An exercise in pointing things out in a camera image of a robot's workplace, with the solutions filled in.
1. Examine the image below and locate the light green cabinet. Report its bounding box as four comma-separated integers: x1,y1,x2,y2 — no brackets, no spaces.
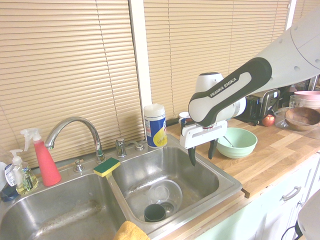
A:
192,152,320,240

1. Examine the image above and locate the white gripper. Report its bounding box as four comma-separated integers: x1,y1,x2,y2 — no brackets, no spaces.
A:
179,119,229,167

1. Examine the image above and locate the clear glass jar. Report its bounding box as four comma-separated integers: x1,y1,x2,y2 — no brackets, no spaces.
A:
288,94,307,110

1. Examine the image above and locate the yellow liquid soap pump bottle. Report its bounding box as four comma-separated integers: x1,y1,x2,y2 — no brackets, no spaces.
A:
9,148,40,196

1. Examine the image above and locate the dark green cup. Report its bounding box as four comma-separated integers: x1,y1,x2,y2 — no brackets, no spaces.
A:
143,203,167,223

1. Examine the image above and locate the chrome faucet handle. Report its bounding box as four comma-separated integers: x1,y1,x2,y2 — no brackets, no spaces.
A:
115,137,127,159

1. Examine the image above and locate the wide beige window blind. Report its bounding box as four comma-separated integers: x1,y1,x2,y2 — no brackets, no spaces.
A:
143,0,292,119
0,0,147,169

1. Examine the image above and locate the black and silver toaster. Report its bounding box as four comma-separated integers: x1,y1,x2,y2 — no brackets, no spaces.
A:
245,88,282,126

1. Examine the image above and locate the small white mug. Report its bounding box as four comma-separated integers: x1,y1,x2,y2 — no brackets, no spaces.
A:
178,111,191,123

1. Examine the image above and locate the silver drawer handle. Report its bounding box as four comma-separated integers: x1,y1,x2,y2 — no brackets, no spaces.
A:
282,185,302,202

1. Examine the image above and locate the chrome sink knob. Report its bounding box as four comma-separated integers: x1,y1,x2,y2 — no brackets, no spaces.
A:
72,158,85,174

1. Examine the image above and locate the dark blue dish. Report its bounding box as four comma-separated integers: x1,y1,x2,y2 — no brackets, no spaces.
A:
0,185,19,203

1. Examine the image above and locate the red apple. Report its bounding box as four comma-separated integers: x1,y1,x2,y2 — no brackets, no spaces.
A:
261,113,276,128

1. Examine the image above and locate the sink sprayer cap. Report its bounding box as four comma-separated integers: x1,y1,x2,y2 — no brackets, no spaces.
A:
127,140,146,152

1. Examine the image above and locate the yellow cloth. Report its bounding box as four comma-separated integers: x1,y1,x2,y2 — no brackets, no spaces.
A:
112,220,151,240

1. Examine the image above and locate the narrow beige window blind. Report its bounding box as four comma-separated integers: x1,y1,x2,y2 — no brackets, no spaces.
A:
292,0,313,25

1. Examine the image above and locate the red spray bottle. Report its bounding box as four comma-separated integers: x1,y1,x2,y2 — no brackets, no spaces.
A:
20,127,63,187

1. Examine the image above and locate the wooden bowl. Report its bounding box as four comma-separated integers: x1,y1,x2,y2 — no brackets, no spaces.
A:
284,107,320,132

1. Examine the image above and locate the chrome gooseneck faucet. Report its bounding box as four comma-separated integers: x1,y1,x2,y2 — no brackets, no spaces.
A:
44,116,107,165

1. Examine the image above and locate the clear glass dish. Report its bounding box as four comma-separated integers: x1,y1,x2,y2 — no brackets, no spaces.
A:
273,106,320,140

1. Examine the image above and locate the disinfecting wipes canister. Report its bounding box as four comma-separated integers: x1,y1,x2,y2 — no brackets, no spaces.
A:
143,102,169,150

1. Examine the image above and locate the pink bowl stack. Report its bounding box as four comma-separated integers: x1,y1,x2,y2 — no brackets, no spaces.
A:
293,90,320,110

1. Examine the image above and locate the clear glass bowl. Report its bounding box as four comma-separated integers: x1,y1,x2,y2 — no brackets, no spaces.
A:
147,178,184,214

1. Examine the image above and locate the black cable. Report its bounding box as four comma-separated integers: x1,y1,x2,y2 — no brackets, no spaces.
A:
281,224,304,240

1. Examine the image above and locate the yellow and green sponge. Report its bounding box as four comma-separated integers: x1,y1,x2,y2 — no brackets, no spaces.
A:
92,157,122,179

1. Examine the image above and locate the metal spoon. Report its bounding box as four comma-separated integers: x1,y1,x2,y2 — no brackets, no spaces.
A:
222,135,235,148

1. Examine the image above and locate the stainless steel double sink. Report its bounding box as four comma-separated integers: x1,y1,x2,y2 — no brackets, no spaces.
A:
0,133,243,240

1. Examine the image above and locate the blue labelled pump bottle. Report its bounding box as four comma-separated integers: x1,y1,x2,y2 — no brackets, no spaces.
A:
2,163,17,188

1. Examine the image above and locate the light green bowl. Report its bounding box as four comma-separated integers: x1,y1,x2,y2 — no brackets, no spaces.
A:
216,127,259,160

